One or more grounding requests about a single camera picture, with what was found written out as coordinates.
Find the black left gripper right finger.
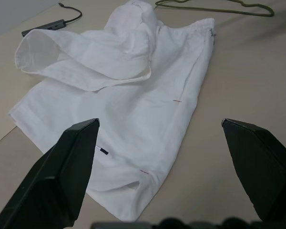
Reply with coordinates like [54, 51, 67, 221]
[221, 118, 286, 221]

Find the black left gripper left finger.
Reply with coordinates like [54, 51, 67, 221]
[0, 118, 101, 229]

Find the white shirt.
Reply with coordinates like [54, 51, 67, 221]
[7, 0, 216, 215]

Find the olive green wire hanger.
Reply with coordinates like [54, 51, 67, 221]
[154, 0, 275, 17]

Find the grey USB hub with cable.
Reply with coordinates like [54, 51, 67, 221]
[21, 2, 83, 38]

